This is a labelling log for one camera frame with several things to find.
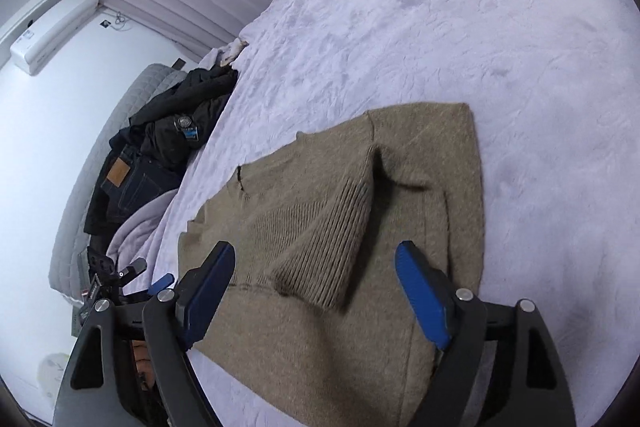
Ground brown knit sweater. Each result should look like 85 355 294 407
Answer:
177 103 486 427

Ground black jacket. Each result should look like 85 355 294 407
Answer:
82 67 240 238

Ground lilac plush bed blanket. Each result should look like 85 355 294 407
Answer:
120 0 640 427

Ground white air conditioner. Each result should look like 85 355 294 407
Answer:
9 0 100 75

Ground grey quilted headboard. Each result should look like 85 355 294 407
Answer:
47 63 188 303

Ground person's left hand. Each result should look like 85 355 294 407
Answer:
131 341 155 395

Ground bunched lilac fleece blanket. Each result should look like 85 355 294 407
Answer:
106 189 181 295

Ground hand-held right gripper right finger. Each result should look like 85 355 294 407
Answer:
395 241 581 427

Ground small beige cloth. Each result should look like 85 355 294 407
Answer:
220 38 249 66

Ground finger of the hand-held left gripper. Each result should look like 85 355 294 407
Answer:
146 273 176 297
116 257 149 288

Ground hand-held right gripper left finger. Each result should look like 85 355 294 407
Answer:
52 241 236 427

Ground dark blue jeans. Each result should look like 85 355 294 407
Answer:
90 144 183 228

